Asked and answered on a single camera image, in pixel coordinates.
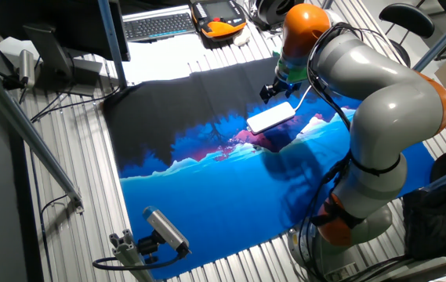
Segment silver camera with blue end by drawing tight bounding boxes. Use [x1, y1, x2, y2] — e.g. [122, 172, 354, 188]
[142, 206, 192, 256]

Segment grey monitor stand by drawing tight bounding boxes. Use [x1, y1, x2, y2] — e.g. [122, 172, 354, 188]
[22, 23, 104, 97]

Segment black round coil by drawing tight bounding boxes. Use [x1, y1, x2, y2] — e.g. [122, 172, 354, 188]
[253, 0, 306, 31]

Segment black thin desk cables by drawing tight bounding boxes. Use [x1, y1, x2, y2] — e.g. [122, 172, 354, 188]
[29, 83, 122, 124]

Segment small white cloth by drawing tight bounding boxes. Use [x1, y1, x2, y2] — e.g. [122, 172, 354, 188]
[232, 28, 252, 48]

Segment black office chair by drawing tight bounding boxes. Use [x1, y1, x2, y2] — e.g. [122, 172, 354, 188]
[378, 2, 437, 68]

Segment black camera cable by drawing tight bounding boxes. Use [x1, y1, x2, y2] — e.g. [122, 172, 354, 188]
[92, 250, 184, 272]

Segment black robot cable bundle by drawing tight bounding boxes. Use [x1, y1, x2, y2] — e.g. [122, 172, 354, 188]
[295, 21, 412, 282]

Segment grey diagonal aluminium frame beam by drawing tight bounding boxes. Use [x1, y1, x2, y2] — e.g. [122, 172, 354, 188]
[0, 54, 85, 215]

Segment grey aluminium extrusion post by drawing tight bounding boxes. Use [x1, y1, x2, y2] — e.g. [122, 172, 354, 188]
[108, 229, 155, 282]

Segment white power strip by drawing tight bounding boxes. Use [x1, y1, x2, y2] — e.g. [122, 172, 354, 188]
[245, 101, 297, 136]

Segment black computer monitor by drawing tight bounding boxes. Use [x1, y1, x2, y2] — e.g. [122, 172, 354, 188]
[0, 0, 132, 63]

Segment orange black teach pendant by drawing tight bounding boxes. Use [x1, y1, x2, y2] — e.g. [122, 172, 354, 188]
[190, 0, 248, 40]

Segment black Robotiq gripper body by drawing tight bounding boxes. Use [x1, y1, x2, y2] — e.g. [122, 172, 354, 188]
[272, 76, 303, 98]

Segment silver cylindrical camera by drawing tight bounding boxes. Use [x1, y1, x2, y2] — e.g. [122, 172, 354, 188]
[18, 49, 37, 89]

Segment white power strip cable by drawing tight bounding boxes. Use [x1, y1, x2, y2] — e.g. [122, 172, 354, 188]
[293, 85, 313, 113]

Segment blue black landscape print mat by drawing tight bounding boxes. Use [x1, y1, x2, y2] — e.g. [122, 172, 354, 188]
[102, 57, 437, 280]

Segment white paper sheet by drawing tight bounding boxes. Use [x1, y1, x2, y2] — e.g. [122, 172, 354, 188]
[0, 36, 32, 60]

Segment black jacket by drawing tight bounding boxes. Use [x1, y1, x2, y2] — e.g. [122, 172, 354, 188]
[401, 138, 446, 262]

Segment black camera ball mount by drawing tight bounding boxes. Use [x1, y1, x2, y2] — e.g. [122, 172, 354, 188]
[136, 230, 165, 265]

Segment black silver keyboard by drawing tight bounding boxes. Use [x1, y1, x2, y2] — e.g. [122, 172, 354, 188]
[121, 4, 198, 43]

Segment blue vertical frame post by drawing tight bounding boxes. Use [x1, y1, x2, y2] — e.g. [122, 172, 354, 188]
[96, 0, 129, 89]

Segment blue grey slanted frame beam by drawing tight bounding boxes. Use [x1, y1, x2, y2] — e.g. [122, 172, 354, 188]
[412, 2, 446, 73]

